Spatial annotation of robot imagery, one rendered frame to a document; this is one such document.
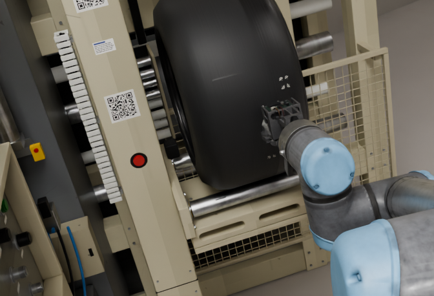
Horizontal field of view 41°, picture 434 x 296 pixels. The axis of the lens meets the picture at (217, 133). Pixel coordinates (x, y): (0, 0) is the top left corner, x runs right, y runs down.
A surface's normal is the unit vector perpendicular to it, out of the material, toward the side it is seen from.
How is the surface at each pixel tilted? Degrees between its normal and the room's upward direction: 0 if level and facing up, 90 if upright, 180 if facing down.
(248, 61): 61
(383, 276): 38
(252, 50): 56
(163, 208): 90
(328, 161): 79
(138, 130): 90
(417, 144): 0
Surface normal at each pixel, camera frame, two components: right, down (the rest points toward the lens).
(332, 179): 0.18, 0.22
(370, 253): -0.28, -0.73
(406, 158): -0.20, -0.87
